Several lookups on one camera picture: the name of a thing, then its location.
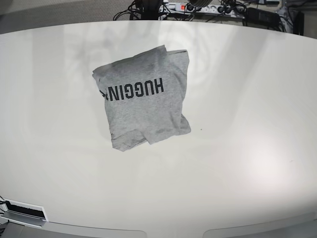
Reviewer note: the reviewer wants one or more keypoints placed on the white cable grommet box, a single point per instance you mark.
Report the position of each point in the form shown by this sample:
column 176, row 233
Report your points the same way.
column 23, row 213

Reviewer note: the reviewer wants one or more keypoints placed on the black power adapter brick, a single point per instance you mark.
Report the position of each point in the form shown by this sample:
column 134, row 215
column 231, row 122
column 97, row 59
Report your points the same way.
column 262, row 17

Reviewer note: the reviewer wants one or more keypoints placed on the grey t-shirt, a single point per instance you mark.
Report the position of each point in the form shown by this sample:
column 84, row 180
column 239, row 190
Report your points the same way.
column 144, row 97

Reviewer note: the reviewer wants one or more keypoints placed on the white power strip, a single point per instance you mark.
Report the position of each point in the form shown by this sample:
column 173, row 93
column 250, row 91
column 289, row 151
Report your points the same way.
column 234, row 10

